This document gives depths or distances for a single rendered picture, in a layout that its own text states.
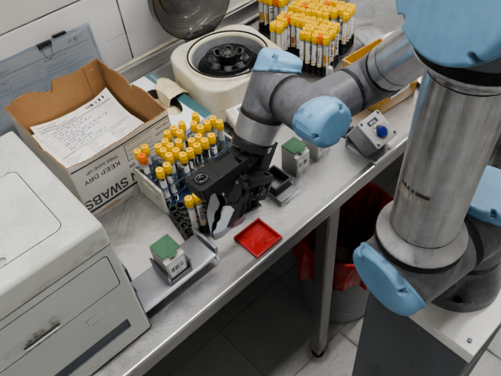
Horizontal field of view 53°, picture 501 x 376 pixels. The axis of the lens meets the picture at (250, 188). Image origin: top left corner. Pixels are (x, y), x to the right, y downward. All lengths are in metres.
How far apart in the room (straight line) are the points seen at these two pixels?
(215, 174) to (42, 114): 0.55
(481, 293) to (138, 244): 0.63
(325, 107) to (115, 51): 0.77
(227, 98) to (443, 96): 0.74
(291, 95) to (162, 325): 0.46
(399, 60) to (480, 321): 0.45
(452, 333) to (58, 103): 0.96
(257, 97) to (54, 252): 0.38
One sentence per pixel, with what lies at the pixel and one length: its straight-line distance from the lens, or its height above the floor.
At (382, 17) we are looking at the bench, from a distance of 1.63.
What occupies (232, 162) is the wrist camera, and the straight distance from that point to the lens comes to 0.86.
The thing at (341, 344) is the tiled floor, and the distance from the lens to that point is 1.85.
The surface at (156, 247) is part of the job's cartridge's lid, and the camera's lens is 0.88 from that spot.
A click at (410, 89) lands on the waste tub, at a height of 0.90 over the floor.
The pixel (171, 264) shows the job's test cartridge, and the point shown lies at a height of 0.96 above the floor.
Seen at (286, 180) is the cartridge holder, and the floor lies 0.91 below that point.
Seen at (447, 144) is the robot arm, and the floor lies 1.33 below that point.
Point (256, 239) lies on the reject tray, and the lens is 0.99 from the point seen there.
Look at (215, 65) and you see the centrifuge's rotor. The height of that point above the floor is 0.99.
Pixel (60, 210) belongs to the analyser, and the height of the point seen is 1.18.
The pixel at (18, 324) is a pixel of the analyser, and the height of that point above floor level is 1.10.
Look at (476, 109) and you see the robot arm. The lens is 0.50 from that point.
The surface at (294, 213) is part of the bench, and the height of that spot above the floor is 0.88.
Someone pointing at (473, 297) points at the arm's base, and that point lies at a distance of 0.89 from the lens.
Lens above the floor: 1.68
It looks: 48 degrees down
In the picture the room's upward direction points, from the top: 6 degrees counter-clockwise
